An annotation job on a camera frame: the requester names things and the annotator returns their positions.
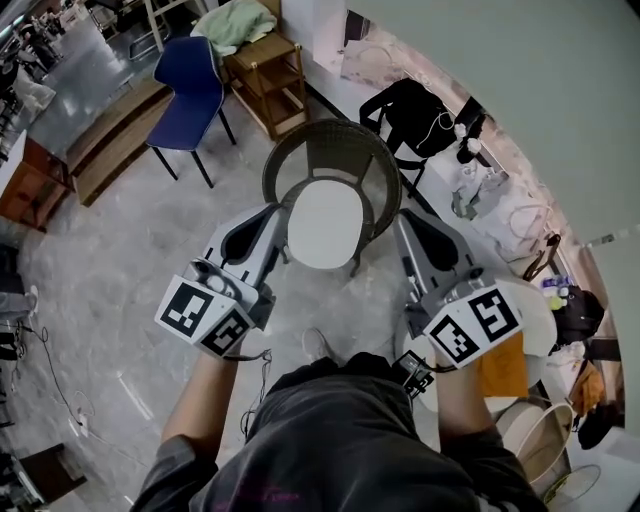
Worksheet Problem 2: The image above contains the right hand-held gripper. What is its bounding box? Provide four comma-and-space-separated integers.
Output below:
392, 207, 525, 372

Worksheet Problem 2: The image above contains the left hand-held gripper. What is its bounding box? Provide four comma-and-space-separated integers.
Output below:
153, 201, 291, 359

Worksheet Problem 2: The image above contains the white seat cushion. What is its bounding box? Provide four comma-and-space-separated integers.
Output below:
286, 179, 364, 270

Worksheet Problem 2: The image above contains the dark wicker chair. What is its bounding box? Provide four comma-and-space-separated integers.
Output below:
261, 118, 403, 279

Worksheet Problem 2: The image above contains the person's right forearm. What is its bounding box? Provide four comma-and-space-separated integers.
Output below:
435, 362, 496, 454

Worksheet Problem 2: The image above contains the person's left forearm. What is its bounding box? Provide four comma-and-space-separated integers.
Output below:
160, 349, 241, 446

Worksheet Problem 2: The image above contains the black jacket on chair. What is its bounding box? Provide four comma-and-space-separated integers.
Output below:
358, 78, 451, 199

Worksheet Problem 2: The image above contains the blue plastic chair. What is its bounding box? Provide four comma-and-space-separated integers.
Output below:
145, 35, 237, 190

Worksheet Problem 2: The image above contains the pile of white bags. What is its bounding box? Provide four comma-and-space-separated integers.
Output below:
449, 159, 556, 264

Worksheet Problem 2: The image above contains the black waist device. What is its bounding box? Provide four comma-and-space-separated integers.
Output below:
392, 349, 435, 399

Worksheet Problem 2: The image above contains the person's left white shoe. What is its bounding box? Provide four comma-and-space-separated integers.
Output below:
301, 327, 346, 369

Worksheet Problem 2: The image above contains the black bag with white pompoms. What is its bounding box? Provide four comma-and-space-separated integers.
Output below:
454, 96, 489, 165

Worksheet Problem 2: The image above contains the black backpack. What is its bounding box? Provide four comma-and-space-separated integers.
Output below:
553, 284, 606, 347

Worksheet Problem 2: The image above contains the wooden step platform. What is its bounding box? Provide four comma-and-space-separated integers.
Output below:
64, 79, 174, 207

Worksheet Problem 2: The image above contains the wooden shelf rack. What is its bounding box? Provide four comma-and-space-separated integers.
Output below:
222, 33, 309, 142

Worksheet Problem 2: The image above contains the narrow grey roller blind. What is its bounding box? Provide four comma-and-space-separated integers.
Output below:
587, 238, 640, 426

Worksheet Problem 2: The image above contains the wide grey roller blind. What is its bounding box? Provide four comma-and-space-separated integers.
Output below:
344, 0, 640, 246

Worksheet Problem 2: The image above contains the orange bag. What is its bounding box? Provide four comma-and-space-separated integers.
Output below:
569, 360, 607, 416

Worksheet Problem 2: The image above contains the person's dark grey shirt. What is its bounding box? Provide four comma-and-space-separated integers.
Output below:
130, 352, 546, 512

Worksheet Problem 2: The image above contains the beige round basket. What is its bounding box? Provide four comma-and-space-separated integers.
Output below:
499, 401, 576, 486

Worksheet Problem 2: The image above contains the white tote bag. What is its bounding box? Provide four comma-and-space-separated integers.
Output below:
339, 39, 401, 89

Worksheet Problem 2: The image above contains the light green cloth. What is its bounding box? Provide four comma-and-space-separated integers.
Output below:
190, 0, 278, 57

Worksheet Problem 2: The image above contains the wooden cabinet with white top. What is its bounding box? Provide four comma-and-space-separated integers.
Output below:
0, 128, 76, 234

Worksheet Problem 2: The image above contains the dark wooden stool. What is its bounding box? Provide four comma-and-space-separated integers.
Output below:
14, 442, 89, 504

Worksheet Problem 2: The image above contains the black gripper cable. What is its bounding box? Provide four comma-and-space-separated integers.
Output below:
222, 348, 274, 441

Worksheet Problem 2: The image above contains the white frame table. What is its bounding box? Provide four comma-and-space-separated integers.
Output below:
143, 0, 211, 54

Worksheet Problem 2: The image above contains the wire fan guard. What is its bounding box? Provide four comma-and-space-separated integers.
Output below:
542, 463, 604, 506

